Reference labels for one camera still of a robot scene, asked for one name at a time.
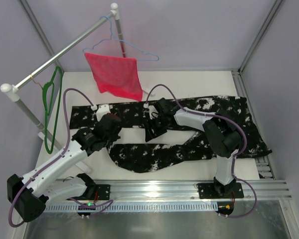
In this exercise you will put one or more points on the aluminium front rail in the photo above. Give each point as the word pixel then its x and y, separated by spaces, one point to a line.
pixel 188 190

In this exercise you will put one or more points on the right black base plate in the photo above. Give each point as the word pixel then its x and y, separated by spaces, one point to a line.
pixel 206 190

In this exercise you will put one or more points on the blue wire hanger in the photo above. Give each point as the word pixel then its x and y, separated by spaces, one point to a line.
pixel 122 43

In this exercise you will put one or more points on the green plastic hanger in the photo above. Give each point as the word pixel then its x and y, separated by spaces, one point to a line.
pixel 47 97

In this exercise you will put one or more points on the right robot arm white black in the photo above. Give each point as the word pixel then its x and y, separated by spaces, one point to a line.
pixel 222 135

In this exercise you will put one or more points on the silver white clothes rack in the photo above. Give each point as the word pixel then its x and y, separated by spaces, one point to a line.
pixel 11 91

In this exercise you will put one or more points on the red cloth towel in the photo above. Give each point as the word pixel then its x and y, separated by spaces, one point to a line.
pixel 116 75

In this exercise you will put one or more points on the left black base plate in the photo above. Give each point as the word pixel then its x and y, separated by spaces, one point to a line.
pixel 95 193

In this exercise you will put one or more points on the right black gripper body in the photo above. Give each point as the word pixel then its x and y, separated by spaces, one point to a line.
pixel 154 123

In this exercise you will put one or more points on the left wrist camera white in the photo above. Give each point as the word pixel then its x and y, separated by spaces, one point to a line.
pixel 101 110

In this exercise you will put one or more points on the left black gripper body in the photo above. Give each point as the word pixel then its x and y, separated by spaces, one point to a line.
pixel 112 123

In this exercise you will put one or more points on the aluminium side rail frame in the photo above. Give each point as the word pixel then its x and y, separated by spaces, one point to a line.
pixel 265 165

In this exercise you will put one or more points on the black white tie-dye trousers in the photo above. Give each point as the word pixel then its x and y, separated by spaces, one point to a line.
pixel 150 157

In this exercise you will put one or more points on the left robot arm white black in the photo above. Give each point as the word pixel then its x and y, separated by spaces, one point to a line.
pixel 31 193

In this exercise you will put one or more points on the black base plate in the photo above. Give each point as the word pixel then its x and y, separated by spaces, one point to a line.
pixel 95 193
pixel 206 190

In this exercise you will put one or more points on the perforated cable duct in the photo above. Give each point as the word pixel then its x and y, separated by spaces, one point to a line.
pixel 136 207

